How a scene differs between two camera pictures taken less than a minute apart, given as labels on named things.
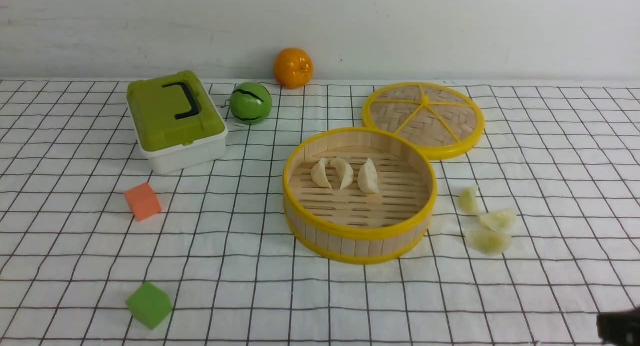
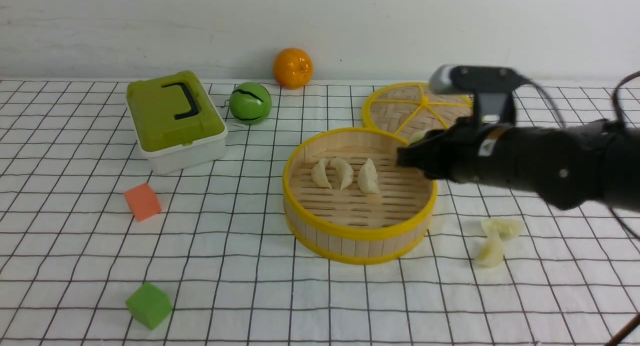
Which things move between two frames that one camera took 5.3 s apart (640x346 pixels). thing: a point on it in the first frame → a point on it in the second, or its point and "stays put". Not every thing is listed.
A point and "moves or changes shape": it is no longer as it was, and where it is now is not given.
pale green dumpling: (468, 200) → (415, 136)
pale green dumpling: (498, 221) moves or changes shape
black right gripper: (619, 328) → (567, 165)
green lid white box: (178, 125) stays put
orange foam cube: (143, 201) stays put
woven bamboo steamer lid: (442, 120) stays put
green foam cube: (150, 305) stays put
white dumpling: (319, 174) stays put
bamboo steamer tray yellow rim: (358, 196) stays put
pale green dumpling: (489, 242) moves or changes shape
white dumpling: (367, 178) stays put
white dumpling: (344, 171) stays put
